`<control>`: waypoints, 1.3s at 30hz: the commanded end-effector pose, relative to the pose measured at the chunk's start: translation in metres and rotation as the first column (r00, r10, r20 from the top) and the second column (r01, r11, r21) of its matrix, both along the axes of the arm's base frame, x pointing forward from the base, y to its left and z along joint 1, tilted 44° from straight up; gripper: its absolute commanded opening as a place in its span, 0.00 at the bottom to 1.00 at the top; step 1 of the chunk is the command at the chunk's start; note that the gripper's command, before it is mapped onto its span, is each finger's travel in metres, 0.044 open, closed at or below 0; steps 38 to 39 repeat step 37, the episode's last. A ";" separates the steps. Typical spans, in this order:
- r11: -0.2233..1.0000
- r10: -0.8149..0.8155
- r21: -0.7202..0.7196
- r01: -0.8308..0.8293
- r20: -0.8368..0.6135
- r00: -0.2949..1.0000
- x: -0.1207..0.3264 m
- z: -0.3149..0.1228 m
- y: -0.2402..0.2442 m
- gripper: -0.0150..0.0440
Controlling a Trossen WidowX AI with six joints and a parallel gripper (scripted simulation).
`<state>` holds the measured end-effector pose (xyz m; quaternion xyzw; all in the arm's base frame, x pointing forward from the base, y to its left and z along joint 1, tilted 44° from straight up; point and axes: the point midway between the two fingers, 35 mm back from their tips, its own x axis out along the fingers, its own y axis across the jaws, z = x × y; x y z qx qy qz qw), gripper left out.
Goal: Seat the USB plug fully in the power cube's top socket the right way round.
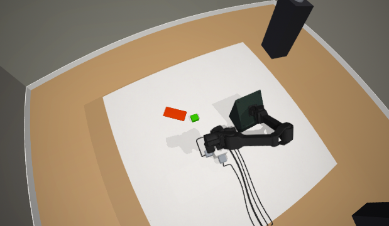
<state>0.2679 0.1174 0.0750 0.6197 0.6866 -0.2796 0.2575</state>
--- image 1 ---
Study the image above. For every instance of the small green block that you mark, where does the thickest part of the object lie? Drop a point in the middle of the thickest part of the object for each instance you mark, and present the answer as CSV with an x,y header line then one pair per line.
x,y
194,117

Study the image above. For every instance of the orange-red rectangular block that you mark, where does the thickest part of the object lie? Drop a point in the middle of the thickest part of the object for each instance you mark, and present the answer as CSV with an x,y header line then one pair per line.
x,y
175,113

